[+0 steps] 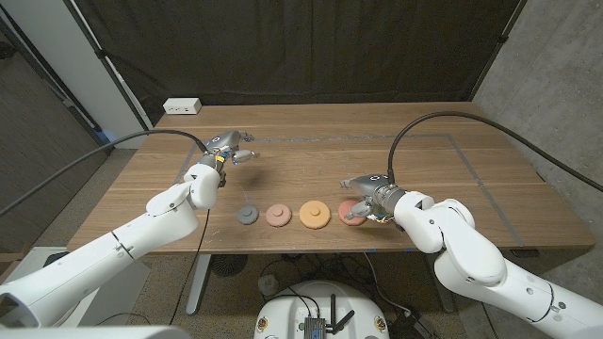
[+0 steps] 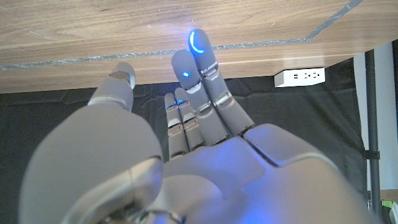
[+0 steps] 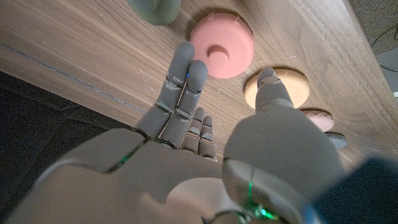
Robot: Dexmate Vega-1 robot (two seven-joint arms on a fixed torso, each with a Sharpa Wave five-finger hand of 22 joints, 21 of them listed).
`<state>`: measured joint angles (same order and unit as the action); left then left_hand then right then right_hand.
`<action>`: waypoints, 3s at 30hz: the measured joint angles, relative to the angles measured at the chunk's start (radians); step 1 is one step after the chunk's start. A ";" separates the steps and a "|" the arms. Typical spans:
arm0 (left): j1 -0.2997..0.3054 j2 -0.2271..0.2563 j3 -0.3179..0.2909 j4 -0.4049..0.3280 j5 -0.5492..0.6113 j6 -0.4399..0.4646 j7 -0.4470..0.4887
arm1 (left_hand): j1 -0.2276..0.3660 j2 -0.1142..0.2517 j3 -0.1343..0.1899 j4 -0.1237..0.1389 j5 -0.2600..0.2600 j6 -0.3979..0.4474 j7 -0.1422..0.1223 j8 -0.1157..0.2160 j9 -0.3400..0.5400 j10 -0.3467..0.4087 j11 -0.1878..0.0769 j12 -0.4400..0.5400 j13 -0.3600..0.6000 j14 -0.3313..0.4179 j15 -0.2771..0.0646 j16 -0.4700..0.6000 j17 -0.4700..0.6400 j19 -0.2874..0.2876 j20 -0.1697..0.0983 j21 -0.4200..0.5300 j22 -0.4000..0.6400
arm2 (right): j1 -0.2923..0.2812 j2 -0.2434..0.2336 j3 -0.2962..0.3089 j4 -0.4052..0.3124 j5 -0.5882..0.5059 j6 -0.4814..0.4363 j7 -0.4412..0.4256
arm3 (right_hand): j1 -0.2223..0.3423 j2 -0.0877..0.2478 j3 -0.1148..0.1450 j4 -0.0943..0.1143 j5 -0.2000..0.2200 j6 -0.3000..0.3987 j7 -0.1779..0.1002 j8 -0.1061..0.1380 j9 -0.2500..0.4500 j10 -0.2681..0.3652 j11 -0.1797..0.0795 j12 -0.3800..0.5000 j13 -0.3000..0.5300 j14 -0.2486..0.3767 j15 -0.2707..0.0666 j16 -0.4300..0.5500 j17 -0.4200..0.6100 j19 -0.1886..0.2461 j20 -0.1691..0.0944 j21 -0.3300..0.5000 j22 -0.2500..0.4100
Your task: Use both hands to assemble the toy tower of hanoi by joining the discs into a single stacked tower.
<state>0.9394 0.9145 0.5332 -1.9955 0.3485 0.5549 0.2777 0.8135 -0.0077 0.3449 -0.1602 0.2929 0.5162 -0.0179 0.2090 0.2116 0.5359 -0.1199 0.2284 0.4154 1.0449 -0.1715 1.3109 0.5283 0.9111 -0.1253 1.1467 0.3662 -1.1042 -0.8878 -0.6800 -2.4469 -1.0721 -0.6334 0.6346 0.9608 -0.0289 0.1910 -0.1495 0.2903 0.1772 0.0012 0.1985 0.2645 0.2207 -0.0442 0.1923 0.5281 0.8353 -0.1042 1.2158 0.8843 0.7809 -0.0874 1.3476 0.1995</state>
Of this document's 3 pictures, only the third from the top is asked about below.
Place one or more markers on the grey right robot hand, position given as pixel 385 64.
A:
pixel 155 174

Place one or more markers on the coral red toy disc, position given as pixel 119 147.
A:
pixel 230 37

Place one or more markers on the green toy disc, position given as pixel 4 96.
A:
pixel 155 11

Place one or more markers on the large orange toy disc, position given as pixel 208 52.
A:
pixel 297 90

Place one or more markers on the dusty pink toy disc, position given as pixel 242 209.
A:
pixel 321 119

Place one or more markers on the small grey toy disc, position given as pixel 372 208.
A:
pixel 337 140

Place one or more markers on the black fabric backdrop curtain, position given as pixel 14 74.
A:
pixel 37 124

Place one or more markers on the blue right wrist clip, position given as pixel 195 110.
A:
pixel 360 193

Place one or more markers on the white floor platform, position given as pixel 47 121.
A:
pixel 388 68

